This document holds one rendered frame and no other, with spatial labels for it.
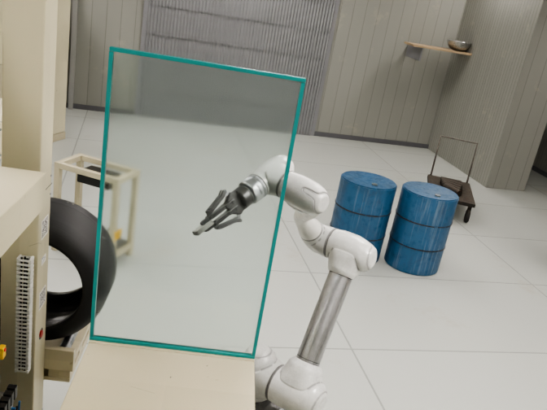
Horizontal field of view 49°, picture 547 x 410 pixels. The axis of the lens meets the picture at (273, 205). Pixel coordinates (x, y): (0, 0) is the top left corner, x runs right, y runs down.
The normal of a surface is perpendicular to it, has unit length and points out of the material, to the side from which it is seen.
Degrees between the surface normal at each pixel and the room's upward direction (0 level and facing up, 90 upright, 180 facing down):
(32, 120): 90
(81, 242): 56
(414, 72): 90
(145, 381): 0
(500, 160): 90
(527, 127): 90
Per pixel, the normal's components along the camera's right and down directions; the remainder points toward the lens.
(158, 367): 0.16, -0.92
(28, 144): 0.04, 0.36
